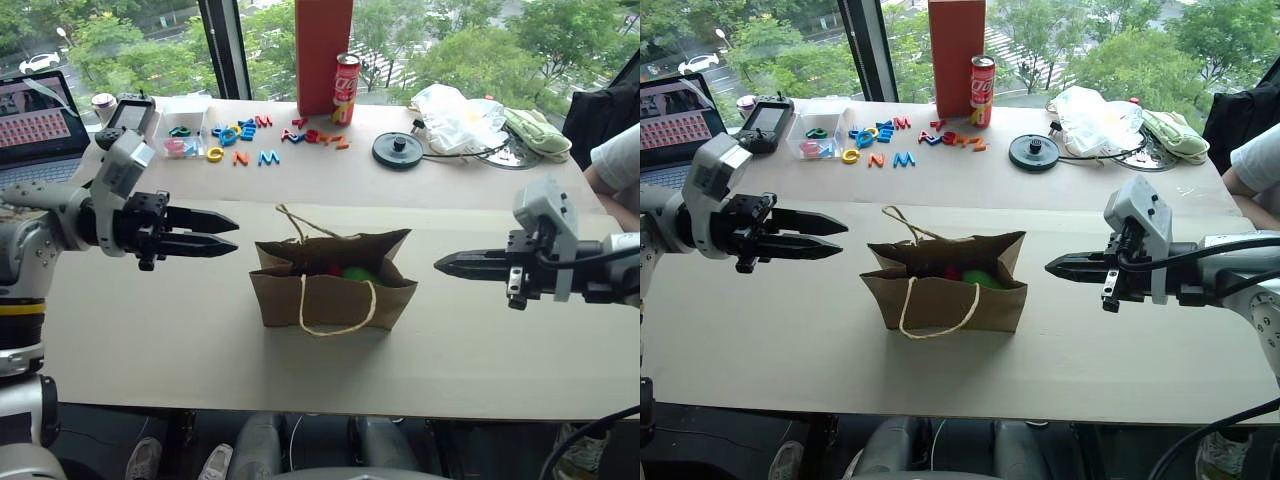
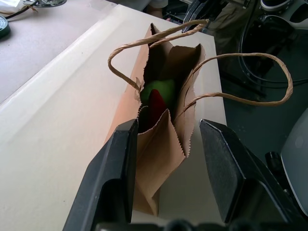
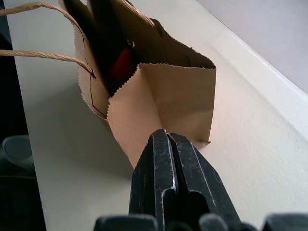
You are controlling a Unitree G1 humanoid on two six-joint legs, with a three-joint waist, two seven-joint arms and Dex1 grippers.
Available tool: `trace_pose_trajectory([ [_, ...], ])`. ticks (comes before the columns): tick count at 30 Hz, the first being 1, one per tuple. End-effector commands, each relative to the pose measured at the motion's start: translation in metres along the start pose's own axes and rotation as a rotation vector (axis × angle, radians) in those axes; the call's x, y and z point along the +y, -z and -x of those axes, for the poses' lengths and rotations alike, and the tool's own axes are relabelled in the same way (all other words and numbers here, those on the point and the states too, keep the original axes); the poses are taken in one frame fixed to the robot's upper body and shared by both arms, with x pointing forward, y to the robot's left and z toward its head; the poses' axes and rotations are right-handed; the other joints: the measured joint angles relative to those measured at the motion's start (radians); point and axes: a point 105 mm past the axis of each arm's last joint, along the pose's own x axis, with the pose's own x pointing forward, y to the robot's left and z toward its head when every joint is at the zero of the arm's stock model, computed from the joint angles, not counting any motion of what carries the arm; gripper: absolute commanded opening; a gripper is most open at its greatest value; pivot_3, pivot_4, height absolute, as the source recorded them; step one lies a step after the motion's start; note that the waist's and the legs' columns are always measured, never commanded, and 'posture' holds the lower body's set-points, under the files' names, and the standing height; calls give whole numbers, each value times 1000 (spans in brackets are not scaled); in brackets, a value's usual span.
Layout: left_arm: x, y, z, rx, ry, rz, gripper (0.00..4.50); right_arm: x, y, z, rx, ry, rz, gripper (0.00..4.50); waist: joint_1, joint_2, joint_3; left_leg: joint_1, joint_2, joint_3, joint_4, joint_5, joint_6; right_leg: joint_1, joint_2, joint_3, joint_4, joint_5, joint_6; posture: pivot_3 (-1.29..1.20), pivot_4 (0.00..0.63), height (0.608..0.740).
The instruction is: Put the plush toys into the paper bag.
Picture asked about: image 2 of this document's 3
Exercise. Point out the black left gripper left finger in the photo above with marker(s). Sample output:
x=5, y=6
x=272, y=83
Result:
x=110, y=173

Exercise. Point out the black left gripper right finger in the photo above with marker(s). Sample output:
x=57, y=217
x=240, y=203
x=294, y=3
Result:
x=231, y=173

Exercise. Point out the brown paper bag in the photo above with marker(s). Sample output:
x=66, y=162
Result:
x=158, y=154

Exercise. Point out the red plush chili toy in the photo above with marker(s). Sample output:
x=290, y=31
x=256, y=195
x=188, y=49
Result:
x=156, y=106

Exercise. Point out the green plush toy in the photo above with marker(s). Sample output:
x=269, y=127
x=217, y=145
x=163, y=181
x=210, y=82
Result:
x=163, y=90

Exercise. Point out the white plastic bag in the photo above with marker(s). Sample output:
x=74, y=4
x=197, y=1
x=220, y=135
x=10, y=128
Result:
x=10, y=6

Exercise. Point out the silver robot torso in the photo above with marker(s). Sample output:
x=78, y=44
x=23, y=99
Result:
x=297, y=154

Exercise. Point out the person in white shirt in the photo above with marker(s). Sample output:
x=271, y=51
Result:
x=157, y=7

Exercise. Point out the black round disc base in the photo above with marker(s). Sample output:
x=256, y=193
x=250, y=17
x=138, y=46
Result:
x=3, y=26

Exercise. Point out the round glass lid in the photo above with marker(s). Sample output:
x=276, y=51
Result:
x=48, y=2

